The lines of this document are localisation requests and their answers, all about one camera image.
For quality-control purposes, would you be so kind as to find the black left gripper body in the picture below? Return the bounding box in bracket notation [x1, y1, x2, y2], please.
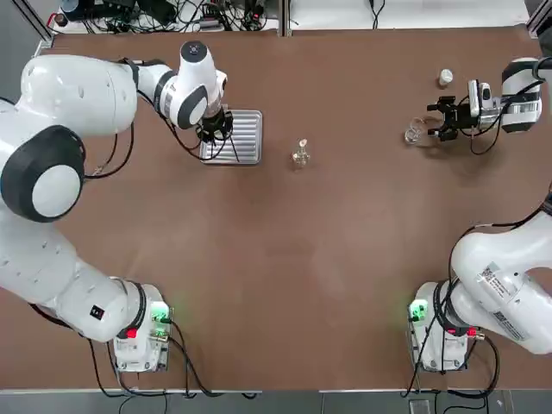
[201, 107, 234, 133]

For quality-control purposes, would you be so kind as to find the aluminium frame post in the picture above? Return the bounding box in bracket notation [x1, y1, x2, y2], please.
[277, 0, 291, 38]

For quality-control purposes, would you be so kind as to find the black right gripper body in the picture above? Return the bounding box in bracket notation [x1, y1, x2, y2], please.
[450, 101, 480, 132]

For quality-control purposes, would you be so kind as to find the black equipment box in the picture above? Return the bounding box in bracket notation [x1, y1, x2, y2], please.
[64, 0, 139, 21]

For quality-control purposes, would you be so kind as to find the black left base cable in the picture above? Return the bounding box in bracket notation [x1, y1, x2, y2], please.
[166, 318, 262, 398]

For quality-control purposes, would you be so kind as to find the black base cable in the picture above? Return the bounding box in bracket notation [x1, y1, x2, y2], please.
[403, 331, 501, 398]
[166, 318, 262, 398]

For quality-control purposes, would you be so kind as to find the small glass beaker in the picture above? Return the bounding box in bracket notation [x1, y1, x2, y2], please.
[404, 116, 426, 146]

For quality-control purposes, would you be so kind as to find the ribbed metal tray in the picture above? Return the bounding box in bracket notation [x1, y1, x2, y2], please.
[199, 109, 264, 166]

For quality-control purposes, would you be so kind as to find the black right base cable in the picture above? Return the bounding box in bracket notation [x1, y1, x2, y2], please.
[403, 331, 501, 398]

